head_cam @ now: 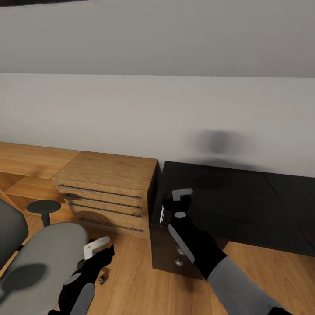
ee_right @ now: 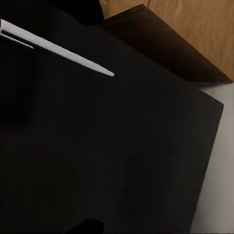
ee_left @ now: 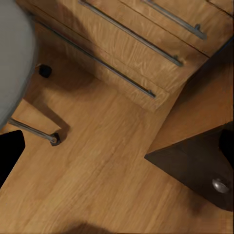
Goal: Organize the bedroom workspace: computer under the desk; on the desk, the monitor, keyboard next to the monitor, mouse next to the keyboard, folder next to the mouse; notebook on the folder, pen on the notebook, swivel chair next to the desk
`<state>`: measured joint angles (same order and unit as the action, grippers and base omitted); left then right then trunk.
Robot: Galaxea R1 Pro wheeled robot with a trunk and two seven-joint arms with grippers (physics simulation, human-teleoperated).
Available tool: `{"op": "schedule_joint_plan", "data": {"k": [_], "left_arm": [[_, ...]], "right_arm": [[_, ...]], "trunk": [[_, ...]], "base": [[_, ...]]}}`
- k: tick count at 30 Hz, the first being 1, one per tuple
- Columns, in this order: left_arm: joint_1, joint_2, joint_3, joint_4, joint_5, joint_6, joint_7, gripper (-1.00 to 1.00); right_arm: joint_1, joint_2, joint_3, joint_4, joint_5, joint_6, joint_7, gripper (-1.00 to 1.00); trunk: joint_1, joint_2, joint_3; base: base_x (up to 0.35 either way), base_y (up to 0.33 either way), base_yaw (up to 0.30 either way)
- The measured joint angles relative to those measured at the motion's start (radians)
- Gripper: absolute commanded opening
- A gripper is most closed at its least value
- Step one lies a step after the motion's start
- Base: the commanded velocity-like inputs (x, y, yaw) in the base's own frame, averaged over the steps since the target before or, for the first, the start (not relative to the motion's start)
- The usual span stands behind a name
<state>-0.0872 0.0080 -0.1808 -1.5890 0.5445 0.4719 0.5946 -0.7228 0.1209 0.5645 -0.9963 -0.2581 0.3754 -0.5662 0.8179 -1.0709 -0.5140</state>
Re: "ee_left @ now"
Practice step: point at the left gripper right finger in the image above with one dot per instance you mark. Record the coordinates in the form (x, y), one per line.
(226, 145)

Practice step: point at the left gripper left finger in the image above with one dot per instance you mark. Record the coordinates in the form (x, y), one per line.
(12, 145)

